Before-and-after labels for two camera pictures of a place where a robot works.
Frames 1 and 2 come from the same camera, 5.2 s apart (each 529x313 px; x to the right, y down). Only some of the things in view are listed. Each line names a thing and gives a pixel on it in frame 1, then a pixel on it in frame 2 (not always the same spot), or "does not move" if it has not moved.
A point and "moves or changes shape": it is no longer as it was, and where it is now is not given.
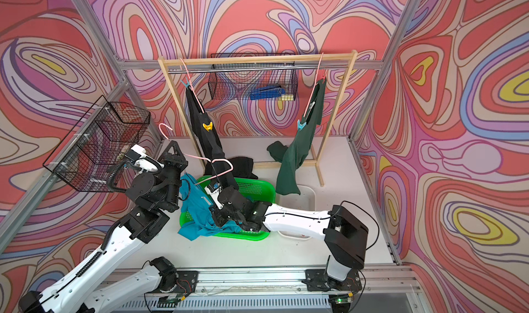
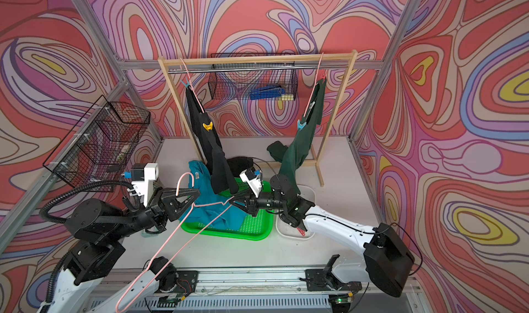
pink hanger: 200,156 → 158,277
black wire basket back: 235,81 does not move
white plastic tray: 306,200 does not move
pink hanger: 191,85 does not move
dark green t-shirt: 295,155 does not move
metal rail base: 376,289 does not move
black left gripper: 175,162 → 162,203
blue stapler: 269,93 does not move
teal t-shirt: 197,204 moves or changes shape
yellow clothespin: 208,127 does not move
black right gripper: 216,214 → 251,209
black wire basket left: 87,156 does not move
